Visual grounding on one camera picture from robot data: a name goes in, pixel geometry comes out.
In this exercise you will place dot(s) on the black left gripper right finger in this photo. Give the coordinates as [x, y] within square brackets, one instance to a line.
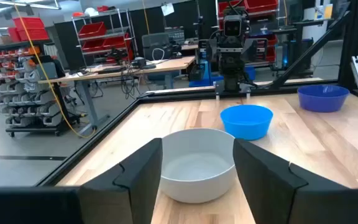
[269, 186]

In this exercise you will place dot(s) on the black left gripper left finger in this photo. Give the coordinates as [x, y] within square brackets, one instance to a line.
[135, 180]

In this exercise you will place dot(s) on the white bowl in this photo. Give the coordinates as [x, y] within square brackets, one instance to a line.
[197, 168]

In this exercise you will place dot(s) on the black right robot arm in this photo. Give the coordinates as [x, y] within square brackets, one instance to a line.
[232, 68]

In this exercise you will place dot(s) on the light blue bowl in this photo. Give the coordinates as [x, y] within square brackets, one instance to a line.
[246, 123]

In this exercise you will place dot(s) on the dark blue bowl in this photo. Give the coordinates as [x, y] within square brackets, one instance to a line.
[322, 99]

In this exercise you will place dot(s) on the wooden office desk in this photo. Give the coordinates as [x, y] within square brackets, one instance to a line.
[166, 64]

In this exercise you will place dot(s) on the blue plastic bin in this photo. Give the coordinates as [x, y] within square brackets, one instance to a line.
[204, 77]

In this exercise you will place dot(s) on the grey bin rack cart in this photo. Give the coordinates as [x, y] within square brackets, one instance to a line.
[30, 102]

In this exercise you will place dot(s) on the black equipment case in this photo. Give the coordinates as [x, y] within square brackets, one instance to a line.
[155, 46]

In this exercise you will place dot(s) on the red storage bin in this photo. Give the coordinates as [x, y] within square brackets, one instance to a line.
[92, 46]
[92, 30]
[117, 42]

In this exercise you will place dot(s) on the black standing desk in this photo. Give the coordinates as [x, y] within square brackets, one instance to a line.
[298, 34]

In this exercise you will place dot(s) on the white paper sheet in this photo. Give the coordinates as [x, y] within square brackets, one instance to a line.
[167, 8]

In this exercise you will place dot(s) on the stacked red storage bins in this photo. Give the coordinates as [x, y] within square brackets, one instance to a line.
[31, 29]

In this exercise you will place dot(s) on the black table edge frame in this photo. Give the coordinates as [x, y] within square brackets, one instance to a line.
[104, 137]

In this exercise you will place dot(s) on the black diagonal frame strut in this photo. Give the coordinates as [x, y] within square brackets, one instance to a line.
[309, 51]

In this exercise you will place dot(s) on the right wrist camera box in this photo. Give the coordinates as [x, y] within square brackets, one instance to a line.
[232, 26]

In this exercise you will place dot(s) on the black frame post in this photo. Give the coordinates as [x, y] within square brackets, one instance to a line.
[351, 43]

